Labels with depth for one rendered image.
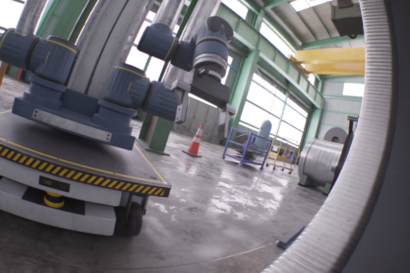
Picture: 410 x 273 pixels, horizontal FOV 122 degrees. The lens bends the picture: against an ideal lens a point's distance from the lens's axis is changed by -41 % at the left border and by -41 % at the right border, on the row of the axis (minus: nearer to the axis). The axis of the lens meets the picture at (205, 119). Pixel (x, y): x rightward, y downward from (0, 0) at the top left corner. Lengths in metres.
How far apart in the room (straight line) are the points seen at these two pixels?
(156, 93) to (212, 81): 0.57
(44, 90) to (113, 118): 0.41
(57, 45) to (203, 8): 0.83
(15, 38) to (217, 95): 1.06
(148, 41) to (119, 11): 0.86
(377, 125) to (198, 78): 0.41
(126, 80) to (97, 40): 0.52
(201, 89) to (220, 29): 0.23
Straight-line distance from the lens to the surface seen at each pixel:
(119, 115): 1.04
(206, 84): 0.50
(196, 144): 4.24
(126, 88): 1.03
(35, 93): 1.08
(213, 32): 0.62
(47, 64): 1.07
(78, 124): 1.01
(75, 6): 3.37
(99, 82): 1.41
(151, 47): 0.71
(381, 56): 0.31
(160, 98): 1.06
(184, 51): 0.73
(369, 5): 0.34
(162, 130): 3.33
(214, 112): 11.50
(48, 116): 1.03
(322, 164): 4.96
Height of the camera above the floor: 0.64
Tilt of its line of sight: 3 degrees up
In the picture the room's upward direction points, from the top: 18 degrees clockwise
